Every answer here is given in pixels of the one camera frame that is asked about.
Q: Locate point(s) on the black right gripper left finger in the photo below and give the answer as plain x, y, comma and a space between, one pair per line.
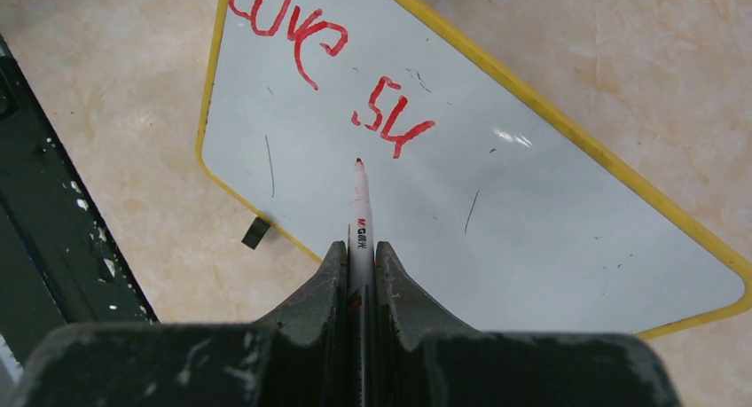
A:
292, 356

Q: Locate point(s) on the yellow framed whiteboard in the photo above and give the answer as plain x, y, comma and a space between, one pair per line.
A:
511, 215

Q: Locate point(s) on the red white marker pen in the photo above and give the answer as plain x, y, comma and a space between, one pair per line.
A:
360, 280

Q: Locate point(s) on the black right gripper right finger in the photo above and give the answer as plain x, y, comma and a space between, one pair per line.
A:
432, 358

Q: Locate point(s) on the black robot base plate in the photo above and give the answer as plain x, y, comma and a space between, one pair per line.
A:
60, 263

